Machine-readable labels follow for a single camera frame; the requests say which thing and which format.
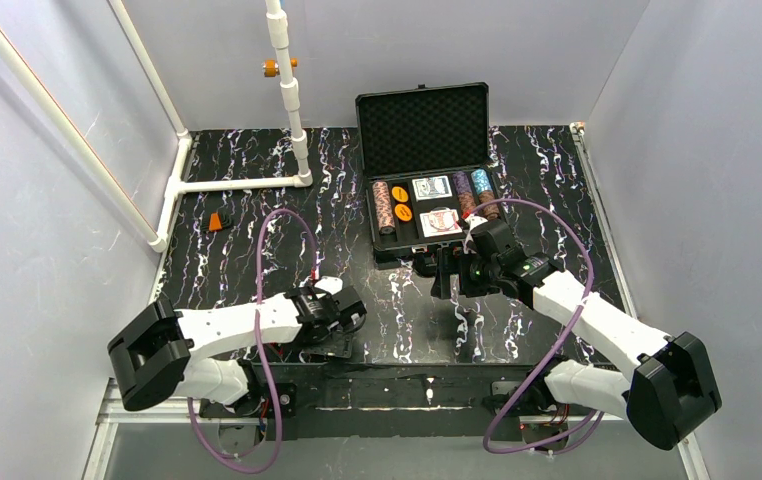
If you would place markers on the red playing card deck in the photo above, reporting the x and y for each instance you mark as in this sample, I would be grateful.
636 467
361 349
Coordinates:
440 222

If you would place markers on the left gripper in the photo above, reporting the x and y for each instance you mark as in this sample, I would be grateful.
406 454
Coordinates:
339 328

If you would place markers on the purple chip stack in case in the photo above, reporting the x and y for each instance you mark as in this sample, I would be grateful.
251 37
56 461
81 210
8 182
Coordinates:
464 191

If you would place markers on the black poker set case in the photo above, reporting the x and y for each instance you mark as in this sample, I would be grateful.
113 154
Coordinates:
418 133

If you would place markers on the white pvc pipe frame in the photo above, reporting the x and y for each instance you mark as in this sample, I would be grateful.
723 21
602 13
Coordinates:
158 237

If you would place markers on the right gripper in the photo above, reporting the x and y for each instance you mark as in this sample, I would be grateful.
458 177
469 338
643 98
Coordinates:
445 279

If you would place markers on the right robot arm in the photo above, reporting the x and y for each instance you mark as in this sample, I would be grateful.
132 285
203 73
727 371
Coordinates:
663 385

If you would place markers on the blue chip stack in case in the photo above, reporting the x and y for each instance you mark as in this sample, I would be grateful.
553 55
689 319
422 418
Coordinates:
481 181

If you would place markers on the brown chip stack in case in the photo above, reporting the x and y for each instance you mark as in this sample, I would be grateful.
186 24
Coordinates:
489 210

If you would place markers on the orange pipe fitting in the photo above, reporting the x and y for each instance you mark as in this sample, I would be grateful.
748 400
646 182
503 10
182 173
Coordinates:
271 67

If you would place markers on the yellow big blind button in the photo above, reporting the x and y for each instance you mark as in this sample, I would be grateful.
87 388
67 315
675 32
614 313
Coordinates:
402 212
399 194

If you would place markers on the blue playing card deck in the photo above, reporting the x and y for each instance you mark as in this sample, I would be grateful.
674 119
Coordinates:
430 188

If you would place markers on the orange poker chip stack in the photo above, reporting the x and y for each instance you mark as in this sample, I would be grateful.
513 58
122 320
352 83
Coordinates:
381 196

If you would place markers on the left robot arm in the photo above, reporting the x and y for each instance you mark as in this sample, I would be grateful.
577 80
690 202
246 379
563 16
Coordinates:
166 352

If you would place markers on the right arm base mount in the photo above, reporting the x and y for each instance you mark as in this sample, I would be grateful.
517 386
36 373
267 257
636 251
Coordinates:
536 414

